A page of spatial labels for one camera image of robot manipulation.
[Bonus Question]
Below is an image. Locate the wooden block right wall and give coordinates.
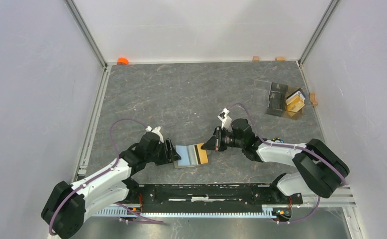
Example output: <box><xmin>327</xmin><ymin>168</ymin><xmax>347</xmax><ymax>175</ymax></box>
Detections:
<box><xmin>309</xmin><ymin>92</ymin><xmax>318</xmax><ymax>107</ymax></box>

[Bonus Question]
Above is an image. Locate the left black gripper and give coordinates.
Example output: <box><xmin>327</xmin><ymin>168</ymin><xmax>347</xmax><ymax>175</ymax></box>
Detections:
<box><xmin>146</xmin><ymin>138</ymin><xmax>181</xmax><ymax>165</ymax></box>

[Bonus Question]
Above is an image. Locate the white slotted cable duct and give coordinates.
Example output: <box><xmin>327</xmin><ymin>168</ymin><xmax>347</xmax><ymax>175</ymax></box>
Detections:
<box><xmin>94</xmin><ymin>206</ymin><xmax>276</xmax><ymax>219</ymax></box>

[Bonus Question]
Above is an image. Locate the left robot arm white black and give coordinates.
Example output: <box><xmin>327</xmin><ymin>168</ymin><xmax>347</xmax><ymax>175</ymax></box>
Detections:
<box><xmin>41</xmin><ymin>132</ymin><xmax>181</xmax><ymax>239</ymax></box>

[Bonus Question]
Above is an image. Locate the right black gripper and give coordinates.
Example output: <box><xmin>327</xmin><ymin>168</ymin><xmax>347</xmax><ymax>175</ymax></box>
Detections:
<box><xmin>201</xmin><ymin>127</ymin><xmax>245</xmax><ymax>152</ymax></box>

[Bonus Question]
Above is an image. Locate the black blue owl sticker toy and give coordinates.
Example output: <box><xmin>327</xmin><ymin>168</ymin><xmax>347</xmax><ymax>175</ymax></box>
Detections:
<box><xmin>272</xmin><ymin>137</ymin><xmax>284</xmax><ymax>143</ymax></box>

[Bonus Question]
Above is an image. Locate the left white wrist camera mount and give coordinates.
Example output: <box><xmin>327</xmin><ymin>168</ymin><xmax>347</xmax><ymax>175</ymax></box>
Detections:
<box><xmin>145</xmin><ymin>126</ymin><xmax>164</xmax><ymax>143</ymax></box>

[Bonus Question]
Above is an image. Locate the clear three-compartment plastic box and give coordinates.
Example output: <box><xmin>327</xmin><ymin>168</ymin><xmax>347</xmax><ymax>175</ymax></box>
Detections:
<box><xmin>252</xmin><ymin>80</ymin><xmax>306</xmax><ymax>120</ymax></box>

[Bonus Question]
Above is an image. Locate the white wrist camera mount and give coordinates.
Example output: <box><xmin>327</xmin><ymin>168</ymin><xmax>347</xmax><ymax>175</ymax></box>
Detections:
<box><xmin>217</xmin><ymin>108</ymin><xmax>232</xmax><ymax>129</ymax></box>
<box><xmin>145</xmin><ymin>126</ymin><xmax>164</xmax><ymax>143</ymax></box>

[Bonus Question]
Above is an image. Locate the silver credit card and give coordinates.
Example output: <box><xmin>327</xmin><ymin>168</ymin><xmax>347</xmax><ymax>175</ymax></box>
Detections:
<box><xmin>286</xmin><ymin>88</ymin><xmax>306</xmax><ymax>113</ymax></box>

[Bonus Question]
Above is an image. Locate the olive card holder wallet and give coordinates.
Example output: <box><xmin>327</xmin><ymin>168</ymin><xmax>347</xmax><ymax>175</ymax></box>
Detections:
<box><xmin>174</xmin><ymin>144</ymin><xmax>200</xmax><ymax>168</ymax></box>

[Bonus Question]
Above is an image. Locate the orange round cap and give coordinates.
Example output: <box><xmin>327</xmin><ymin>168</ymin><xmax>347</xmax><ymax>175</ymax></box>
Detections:
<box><xmin>116</xmin><ymin>57</ymin><xmax>129</xmax><ymax>65</ymax></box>

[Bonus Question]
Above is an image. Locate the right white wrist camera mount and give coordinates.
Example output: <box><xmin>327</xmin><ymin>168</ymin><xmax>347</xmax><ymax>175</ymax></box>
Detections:
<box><xmin>217</xmin><ymin>108</ymin><xmax>232</xmax><ymax>129</ymax></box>

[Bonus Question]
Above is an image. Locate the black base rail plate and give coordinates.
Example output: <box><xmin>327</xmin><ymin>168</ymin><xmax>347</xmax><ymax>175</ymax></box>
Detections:
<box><xmin>121</xmin><ymin>183</ymin><xmax>303</xmax><ymax>213</ymax></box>

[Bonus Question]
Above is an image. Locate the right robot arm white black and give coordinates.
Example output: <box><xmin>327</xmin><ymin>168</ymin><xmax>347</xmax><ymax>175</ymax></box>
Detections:
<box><xmin>202</xmin><ymin>119</ymin><xmax>350</xmax><ymax>203</ymax></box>

